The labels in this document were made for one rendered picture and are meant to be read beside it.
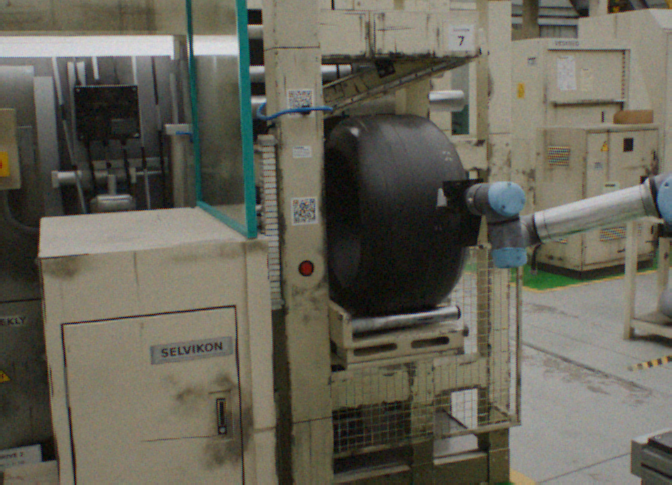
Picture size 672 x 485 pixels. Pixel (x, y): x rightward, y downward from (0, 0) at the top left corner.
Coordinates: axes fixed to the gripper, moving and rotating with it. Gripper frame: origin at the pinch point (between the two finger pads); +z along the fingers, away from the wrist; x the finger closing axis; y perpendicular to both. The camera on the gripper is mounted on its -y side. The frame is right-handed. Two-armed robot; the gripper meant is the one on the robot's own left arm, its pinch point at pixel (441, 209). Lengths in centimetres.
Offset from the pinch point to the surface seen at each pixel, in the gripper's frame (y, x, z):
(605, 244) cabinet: -49, -334, 383
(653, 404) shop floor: -107, -174, 137
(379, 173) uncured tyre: 10.4, 14.5, 5.3
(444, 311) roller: -29.5, -7.6, 18.1
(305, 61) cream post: 42, 29, 17
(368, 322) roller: -29.9, 15.7, 18.0
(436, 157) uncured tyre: 13.7, -2.2, 5.6
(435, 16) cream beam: 59, -22, 41
